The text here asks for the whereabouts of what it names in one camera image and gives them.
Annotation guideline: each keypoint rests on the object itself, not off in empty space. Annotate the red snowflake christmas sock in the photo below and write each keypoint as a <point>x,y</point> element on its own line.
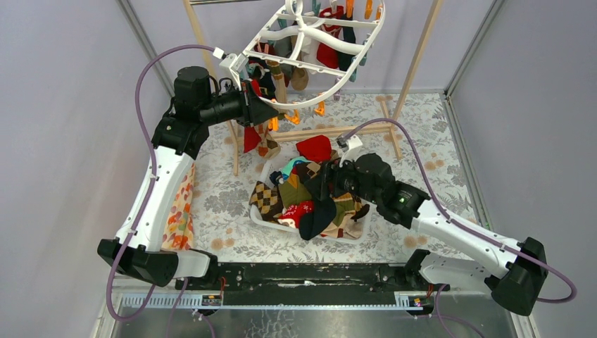
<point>292,215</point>

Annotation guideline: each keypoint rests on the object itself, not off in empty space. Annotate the wooden drying rack frame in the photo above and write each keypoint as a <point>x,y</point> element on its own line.
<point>382,127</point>

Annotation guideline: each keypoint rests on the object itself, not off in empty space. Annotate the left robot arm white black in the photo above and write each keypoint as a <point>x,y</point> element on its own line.
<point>136,251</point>

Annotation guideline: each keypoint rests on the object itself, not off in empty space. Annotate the floral grey table mat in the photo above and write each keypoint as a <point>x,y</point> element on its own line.
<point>220,205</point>

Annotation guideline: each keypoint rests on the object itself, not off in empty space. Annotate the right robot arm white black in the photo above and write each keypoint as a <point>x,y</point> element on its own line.
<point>511,272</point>

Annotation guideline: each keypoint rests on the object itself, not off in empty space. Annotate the patchwork brown green sock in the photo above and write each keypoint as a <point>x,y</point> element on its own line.
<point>348,221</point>

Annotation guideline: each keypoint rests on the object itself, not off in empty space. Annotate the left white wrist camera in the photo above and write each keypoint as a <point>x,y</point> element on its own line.
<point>234,66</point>

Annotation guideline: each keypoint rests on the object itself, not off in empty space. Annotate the white round clip hanger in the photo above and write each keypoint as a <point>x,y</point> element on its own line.
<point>326,41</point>

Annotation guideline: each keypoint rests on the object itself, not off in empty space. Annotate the white laundry basket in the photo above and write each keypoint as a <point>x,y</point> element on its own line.
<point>273,165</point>

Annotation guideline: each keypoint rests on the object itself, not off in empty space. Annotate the red hanging sock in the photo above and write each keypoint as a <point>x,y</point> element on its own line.
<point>251,139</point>

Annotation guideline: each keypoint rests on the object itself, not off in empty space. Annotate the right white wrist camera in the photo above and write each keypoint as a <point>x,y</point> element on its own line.
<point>350,147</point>

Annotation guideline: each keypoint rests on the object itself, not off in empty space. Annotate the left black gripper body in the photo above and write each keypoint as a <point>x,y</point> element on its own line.
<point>249,107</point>

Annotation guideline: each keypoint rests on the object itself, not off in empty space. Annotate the red sock behind basket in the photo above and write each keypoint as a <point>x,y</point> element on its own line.
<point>317,148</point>

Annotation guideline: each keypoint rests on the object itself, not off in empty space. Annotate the brown argyle sock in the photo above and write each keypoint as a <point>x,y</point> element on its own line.
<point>268,202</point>

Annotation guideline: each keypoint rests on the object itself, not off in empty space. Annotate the dark navy sock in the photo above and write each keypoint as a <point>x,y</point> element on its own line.
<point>324,210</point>

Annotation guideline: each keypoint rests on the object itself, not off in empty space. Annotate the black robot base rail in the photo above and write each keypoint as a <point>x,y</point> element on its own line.
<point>353,285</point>

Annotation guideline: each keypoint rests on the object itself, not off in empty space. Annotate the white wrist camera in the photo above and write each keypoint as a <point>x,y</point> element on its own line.
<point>350,147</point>
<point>234,66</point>

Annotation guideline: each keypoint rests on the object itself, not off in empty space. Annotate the orange leaf patterned cloth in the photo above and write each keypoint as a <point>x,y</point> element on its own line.
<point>178,234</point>

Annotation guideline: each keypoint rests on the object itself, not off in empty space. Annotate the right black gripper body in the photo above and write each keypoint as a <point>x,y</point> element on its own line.
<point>345,179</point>

